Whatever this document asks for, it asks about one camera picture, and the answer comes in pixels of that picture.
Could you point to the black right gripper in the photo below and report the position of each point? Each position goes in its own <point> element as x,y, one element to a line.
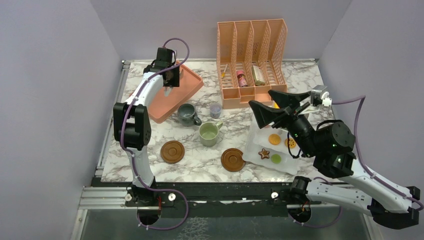
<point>165,64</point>

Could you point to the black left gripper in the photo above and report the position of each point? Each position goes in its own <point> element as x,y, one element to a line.
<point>294,121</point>

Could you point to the yellow flower cookie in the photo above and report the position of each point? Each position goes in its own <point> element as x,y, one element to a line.
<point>290,143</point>

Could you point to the brown star cookie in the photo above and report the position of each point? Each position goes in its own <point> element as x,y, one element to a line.
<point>264,154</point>

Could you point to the green macaron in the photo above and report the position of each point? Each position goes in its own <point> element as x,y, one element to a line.
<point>276,158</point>

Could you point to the dark blue-green ceramic mug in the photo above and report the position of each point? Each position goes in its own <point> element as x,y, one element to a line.
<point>187,115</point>

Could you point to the light green ceramic mug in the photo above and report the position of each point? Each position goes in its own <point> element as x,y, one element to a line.
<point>209,132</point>

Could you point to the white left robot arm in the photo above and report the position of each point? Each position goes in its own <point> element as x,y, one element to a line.
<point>200,150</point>

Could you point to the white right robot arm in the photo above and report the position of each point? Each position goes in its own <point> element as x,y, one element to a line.
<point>331,144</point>

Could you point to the tan box in organizer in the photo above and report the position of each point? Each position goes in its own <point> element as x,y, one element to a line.
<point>258,76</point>

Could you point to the white tiered dessert stand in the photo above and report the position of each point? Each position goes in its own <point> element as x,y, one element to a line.
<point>257,138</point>

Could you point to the pink bottle in organizer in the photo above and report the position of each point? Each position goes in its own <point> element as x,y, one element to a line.
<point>241,79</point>

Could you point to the pink dessert tray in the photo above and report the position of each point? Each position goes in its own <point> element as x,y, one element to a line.
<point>175,96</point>

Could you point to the pink mesh file organizer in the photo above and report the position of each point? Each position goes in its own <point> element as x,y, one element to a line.
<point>241,44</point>

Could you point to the right brown wooden coaster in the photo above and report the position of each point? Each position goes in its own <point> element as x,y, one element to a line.
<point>232,160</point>

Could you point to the brown wooden coaster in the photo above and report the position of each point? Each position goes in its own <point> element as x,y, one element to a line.
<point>232,160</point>
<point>172,152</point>

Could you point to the left brown wooden coaster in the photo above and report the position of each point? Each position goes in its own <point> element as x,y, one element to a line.
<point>172,152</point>

